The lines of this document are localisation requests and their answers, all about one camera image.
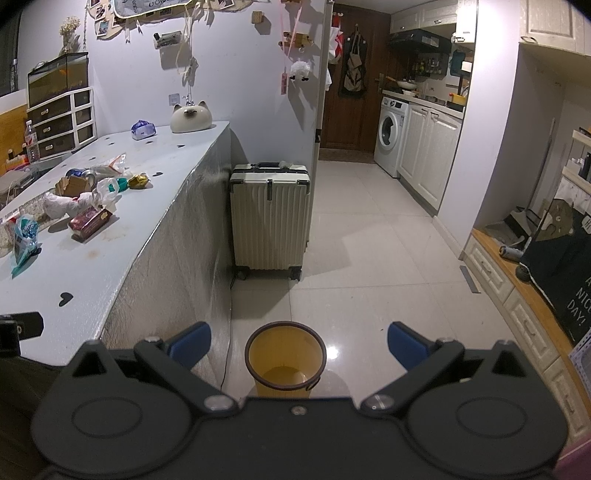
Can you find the blue snack wrapper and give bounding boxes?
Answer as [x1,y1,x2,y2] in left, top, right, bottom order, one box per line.
[11,215,41,277]

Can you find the red cigarette pack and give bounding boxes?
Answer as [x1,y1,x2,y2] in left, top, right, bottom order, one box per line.
[68,207,112,242]

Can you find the white tissue wad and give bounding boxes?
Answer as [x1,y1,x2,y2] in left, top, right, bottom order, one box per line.
[42,192,94,219]

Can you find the brown cardboard box piece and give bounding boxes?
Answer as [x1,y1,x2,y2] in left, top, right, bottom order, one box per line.
[55,176,95,198]

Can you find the crushed blue soda can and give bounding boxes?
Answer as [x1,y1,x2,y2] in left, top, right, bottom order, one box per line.
[66,168,96,182]

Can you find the gold foil wrapper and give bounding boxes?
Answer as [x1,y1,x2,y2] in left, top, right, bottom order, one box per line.
[127,173,150,190]

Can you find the teal plastic lid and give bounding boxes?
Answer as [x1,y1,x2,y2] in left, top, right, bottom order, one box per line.
[116,178,128,192]

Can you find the yellow trash bin brown rim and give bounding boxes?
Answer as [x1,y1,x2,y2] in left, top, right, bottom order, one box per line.
[245,321,328,399]

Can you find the white low drawer bench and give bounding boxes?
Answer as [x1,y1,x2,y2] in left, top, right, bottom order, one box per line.
[463,229,590,443]

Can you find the cream ribbed suitcase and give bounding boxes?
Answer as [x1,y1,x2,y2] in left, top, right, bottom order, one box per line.
[228,162,312,281]

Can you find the black tote bag white text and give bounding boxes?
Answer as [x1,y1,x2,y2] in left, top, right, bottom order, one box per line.
[520,198,590,344]

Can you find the upright water bottle red label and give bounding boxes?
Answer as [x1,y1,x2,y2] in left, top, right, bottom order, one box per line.
[24,120,41,164]

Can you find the clear zip bag with tissue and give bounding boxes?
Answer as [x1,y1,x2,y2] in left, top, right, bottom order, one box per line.
[90,153,129,178]

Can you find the white plastic drawer unit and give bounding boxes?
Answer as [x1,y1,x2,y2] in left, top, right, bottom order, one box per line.
[27,87,97,160]

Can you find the white kitchen cabinets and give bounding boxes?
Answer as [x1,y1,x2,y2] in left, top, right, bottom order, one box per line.
[398,103,462,210]

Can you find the blue white tissue pack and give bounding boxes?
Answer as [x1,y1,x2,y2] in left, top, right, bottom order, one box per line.
[130,120,157,141]

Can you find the white cat-shaped ceramic jar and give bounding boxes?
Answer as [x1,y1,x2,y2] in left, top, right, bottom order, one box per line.
[170,101,212,134]

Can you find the white washing machine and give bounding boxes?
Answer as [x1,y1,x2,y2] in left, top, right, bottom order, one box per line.
[374,96,410,178]

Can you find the glass fish tank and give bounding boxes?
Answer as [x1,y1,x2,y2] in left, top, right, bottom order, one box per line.
[27,52,89,108]

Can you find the dried flower bouquet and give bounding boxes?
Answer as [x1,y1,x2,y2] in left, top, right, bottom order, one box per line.
[59,16,80,55]

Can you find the white plush sheep toy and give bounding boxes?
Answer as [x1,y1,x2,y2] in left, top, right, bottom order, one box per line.
[288,60,311,82]

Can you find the hanging photo collage board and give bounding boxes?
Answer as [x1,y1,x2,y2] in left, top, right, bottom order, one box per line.
[85,0,253,40]

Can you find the black floor cable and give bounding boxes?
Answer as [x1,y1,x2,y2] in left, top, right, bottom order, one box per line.
[218,276,238,393]

